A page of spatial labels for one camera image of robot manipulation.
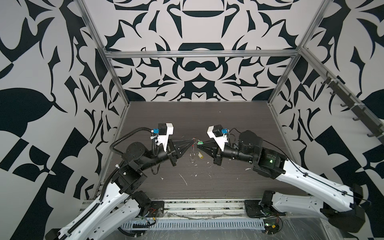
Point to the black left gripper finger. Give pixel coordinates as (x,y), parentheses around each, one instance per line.
(182,142)
(182,147)

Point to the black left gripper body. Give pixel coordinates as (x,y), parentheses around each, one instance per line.
(169,153)

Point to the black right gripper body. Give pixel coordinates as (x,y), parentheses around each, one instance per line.
(219,157)

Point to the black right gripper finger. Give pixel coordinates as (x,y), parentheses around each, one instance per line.
(208,150)
(208,145)

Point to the red handled wire keyring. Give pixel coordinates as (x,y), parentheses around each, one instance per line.
(194,154)

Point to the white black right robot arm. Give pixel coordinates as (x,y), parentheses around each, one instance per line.
(337,203)

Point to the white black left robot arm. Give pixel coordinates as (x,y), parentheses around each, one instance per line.
(122,183)

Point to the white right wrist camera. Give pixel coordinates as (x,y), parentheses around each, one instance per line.
(219,134)

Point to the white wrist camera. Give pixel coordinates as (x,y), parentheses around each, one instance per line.
(161,134)
(219,134)

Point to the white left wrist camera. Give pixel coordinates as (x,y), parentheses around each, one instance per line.
(161,134)

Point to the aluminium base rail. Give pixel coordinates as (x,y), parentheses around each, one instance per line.
(171,209)

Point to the white slotted cable duct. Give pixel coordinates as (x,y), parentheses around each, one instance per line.
(205,224)

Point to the black wall hook rack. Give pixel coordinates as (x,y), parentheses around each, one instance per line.
(360,110)

